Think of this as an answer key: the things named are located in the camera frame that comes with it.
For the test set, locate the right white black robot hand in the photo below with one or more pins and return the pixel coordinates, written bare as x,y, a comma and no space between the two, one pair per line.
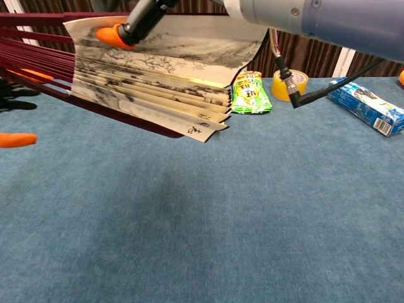
139,25

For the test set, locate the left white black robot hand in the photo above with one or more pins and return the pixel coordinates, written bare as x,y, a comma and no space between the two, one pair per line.
15,139

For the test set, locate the red ribbed paper folding fan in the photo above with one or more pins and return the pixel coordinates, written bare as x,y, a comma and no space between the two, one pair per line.
158,94

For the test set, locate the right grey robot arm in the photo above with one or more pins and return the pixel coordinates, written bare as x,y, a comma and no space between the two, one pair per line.
331,19

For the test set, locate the green orange snack packet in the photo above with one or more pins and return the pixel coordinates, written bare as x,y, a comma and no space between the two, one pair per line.
251,94

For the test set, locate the yellow packing tape roll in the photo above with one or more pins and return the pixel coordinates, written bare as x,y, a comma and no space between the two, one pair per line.
281,91

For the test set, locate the blue felt table mat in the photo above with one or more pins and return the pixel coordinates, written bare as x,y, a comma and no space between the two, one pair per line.
202,205

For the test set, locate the blue cookie box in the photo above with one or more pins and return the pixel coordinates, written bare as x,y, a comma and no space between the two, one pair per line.
366,105

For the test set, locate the white metal frame post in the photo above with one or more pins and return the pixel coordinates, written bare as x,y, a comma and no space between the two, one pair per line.
344,63
28,34

